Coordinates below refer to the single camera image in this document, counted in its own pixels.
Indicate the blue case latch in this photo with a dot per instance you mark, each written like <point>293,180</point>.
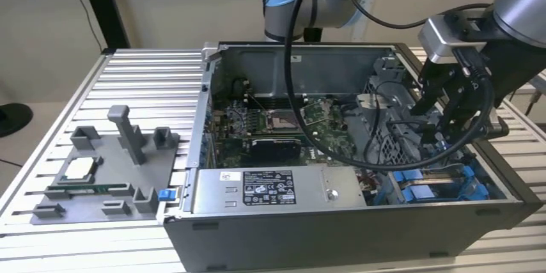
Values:
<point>165,195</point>

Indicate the grey perforated disk bay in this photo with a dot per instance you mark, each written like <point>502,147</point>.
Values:
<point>392,138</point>

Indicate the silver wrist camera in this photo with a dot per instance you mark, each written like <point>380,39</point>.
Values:
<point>447,39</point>

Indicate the hard disk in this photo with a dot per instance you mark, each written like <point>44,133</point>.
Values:
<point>419,194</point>
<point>408,177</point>

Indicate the green motherboard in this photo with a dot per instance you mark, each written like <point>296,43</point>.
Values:
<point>332,135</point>

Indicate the grey plastic parts rack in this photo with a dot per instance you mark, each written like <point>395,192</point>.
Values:
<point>106,158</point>

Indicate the black graphics card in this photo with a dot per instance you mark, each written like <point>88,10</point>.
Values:
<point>275,148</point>

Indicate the black metal frame post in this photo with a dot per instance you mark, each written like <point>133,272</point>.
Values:
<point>101,7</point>

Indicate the open dark grey PC case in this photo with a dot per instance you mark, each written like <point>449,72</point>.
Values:
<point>297,241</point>

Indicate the silver power supply unit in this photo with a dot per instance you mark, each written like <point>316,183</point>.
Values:
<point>212,190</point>

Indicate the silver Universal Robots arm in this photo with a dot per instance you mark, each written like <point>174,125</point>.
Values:
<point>289,14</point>

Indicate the black round base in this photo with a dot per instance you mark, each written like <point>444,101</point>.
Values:
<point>14,119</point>

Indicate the green RAM stick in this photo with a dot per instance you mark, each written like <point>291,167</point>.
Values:
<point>96,187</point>

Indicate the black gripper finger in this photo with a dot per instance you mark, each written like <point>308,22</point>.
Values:
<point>468,100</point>
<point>436,81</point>

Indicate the CPU socket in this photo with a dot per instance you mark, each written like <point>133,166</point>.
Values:
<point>279,121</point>

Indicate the silver CPU chip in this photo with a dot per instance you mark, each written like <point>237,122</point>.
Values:
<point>78,169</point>

